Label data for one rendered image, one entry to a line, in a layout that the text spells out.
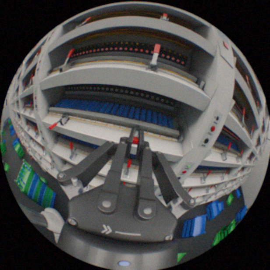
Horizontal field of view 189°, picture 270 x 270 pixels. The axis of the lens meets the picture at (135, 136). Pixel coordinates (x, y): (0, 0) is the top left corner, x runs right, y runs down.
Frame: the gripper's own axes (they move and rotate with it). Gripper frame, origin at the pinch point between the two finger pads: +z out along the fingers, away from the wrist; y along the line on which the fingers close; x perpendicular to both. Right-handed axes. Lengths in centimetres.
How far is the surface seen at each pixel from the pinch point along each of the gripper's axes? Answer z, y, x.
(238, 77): 0.1, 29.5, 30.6
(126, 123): 10.7, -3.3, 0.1
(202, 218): -2, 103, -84
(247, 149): 7, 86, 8
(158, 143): 8.6, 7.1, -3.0
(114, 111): 14.4, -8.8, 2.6
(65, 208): -3, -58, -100
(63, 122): 6.9, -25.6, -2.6
